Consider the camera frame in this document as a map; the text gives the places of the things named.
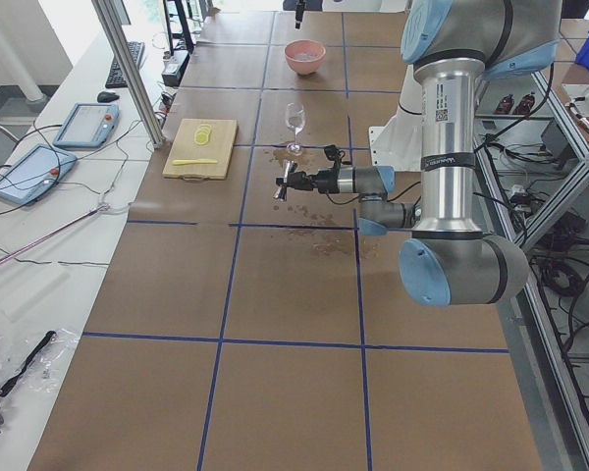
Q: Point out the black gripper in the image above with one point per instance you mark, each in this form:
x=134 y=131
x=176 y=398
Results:
x=299 y=14
x=325 y=181

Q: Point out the steel double jigger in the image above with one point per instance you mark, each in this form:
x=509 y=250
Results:
x=282 y=183

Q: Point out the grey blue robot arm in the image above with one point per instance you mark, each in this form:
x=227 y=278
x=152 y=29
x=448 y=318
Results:
x=448 y=259

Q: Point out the clear ice cubes pile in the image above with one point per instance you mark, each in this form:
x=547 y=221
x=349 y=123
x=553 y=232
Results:
x=304 y=57

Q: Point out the clear wine glass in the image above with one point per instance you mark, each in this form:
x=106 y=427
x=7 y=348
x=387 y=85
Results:
x=295 y=121

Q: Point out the pink ribbed bowl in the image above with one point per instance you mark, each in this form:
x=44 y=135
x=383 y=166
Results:
x=312 y=47

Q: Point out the bamboo cutting board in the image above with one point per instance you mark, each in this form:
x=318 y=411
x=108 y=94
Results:
x=220 y=147

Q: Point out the yellow plastic knife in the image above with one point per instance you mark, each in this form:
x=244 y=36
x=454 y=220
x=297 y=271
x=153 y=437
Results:
x=200 y=161

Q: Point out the black small box device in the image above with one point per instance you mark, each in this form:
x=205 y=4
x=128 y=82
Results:
x=175 y=68

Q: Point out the black computer mouse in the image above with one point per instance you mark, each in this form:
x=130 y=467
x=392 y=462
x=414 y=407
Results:
x=107 y=97

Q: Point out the blue teach pendant far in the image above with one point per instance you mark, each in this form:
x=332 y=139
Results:
x=88 y=125

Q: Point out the blue teach pendant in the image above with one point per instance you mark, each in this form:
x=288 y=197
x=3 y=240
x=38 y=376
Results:
x=88 y=125
x=35 y=174

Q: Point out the blue teach pendant near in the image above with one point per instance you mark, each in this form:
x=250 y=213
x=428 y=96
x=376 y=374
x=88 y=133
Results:
x=35 y=174

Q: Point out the clear plastic bag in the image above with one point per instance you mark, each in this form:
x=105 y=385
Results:
x=36 y=360

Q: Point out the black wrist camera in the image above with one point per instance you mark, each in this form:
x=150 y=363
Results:
x=334 y=153

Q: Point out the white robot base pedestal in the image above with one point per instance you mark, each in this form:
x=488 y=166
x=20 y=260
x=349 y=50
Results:
x=399 y=142

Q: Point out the aluminium frame post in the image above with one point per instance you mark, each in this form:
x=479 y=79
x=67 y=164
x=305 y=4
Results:
x=112 y=26

